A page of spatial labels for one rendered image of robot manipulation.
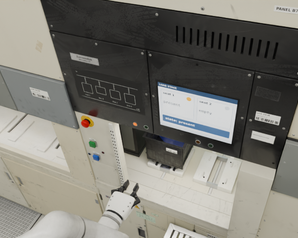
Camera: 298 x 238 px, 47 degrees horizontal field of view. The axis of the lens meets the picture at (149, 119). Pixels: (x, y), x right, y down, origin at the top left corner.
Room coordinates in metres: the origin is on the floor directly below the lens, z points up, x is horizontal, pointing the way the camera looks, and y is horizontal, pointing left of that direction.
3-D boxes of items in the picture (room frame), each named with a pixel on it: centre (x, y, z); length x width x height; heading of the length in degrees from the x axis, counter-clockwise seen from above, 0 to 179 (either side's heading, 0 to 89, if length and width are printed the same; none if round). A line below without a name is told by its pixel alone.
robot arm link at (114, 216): (0.71, 0.19, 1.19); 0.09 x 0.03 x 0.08; 61
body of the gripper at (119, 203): (0.77, 0.16, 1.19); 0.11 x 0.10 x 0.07; 151
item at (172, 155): (1.25, -0.11, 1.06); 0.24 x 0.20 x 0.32; 61
